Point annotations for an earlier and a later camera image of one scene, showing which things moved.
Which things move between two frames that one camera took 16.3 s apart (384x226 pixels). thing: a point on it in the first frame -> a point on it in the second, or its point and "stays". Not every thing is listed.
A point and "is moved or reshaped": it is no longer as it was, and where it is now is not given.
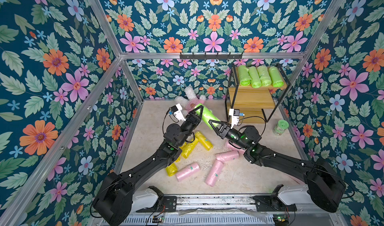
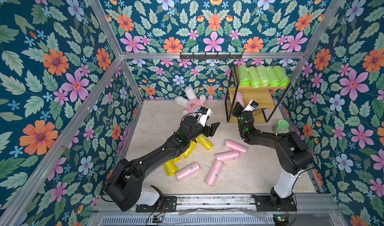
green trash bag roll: x=244 y=76 stays
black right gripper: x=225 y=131 -> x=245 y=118
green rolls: x=276 y=80 stays
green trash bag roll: x=207 y=115 is moved or reshaped
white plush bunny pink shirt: x=189 y=101 stays
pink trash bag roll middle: x=228 y=155 stays
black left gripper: x=190 y=121 -> x=210 y=131
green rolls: x=256 y=82 stays
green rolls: x=264 y=75 stays
